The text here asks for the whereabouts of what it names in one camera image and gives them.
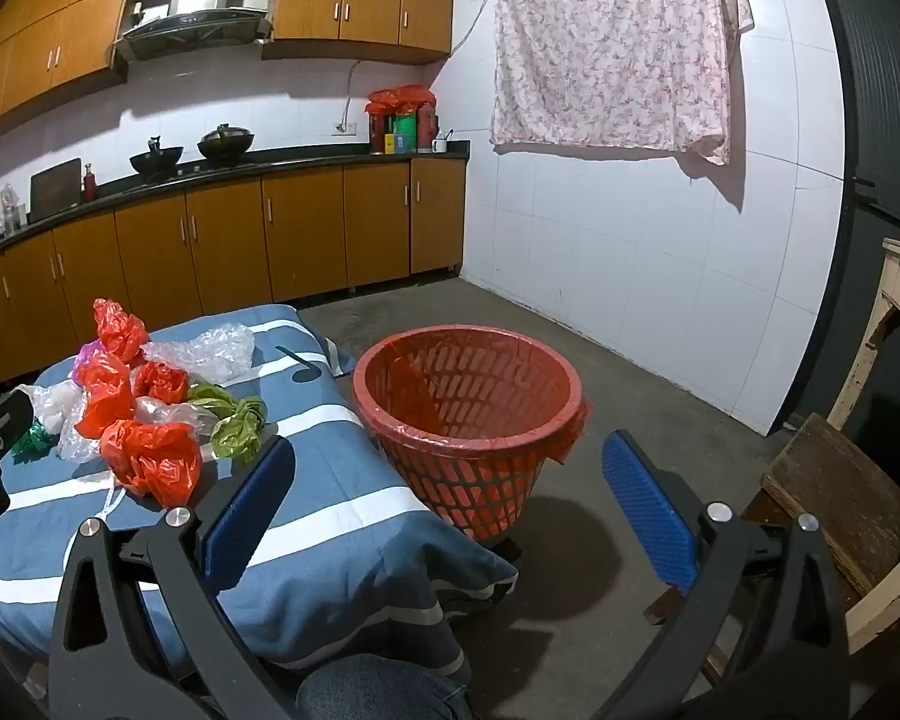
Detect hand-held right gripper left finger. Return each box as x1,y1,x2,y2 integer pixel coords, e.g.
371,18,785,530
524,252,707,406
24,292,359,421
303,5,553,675
45,433,297,720

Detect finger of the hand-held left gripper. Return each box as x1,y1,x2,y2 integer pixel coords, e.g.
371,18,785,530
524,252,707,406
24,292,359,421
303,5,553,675
0,394,35,466

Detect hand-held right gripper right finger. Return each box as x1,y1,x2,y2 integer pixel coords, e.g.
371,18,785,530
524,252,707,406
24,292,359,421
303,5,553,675
600,430,848,720

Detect bright green plastic bag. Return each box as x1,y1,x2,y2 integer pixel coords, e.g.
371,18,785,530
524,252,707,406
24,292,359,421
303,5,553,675
10,420,62,460

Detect clear plastic bag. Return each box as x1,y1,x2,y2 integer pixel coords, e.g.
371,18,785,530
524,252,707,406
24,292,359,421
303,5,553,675
141,322,257,385
55,397,220,464
21,382,85,437

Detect red plastic bag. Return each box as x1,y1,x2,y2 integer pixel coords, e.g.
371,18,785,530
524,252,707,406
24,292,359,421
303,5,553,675
99,420,204,509
74,356,137,440
131,361,191,405
93,298,152,365

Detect red plastic basket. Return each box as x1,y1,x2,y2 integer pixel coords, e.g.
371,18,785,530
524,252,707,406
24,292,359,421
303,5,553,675
351,325,593,542

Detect olive green plastic bag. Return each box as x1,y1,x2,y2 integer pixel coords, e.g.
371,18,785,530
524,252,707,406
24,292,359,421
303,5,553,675
187,382,270,464

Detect blue striped blanket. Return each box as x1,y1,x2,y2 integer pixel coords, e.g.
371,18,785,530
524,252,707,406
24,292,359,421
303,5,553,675
0,305,520,685

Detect pink plastic bag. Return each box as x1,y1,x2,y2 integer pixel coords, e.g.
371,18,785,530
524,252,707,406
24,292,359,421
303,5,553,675
73,340,112,385

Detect worn wooden stool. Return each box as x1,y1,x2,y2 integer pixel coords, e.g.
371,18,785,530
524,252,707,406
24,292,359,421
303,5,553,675
647,412,900,685

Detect clear glass jar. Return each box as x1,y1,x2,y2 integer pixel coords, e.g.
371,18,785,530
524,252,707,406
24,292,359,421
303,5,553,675
0,183,26,236

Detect person's leg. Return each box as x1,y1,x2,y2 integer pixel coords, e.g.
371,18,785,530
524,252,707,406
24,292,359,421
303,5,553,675
295,652,475,720

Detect dark cutting board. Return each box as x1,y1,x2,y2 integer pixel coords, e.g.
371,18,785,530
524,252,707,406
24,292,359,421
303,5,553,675
28,157,84,224

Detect wooden lower kitchen cabinets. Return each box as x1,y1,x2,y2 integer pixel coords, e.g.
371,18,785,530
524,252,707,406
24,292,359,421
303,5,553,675
0,156,470,410

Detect wooden kitchen cabinets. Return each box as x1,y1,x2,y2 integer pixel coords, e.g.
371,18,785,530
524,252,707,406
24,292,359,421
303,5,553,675
262,0,456,65
0,0,142,137
0,156,470,410

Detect open black wok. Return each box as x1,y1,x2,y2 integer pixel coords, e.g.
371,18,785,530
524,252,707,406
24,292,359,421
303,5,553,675
128,136,185,180

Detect black wok with lid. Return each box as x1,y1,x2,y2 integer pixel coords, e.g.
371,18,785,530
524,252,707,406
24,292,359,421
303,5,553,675
196,123,257,163

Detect wooden upper kitchen cabinets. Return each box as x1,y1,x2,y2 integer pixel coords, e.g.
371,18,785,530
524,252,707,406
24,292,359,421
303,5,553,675
0,0,142,137
262,0,456,65

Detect red bag of groceries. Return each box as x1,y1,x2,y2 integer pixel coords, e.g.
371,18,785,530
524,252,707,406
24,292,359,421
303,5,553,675
367,85,437,155

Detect steel range hood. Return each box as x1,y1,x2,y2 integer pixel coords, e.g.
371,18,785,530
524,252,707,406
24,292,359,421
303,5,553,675
112,0,275,65

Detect floral hanging cloth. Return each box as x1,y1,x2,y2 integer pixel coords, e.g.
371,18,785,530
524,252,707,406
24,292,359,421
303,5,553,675
489,0,755,167

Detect dark roller door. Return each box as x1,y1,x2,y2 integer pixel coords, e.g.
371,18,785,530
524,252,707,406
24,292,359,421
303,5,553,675
801,0,900,437

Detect white power cable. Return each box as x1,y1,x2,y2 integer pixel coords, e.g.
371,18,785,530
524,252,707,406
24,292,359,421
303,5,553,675
345,0,497,125

